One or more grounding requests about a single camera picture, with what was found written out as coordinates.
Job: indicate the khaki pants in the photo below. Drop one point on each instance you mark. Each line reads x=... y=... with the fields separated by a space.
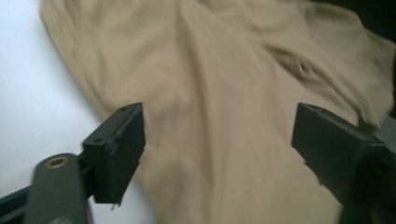
x=233 y=93

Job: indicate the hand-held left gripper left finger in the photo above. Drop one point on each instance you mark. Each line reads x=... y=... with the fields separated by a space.
x=115 y=149

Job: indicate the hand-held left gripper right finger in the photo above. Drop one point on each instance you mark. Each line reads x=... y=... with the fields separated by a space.
x=336 y=146

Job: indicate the white table mat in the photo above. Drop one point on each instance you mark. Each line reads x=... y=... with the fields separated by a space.
x=34 y=93

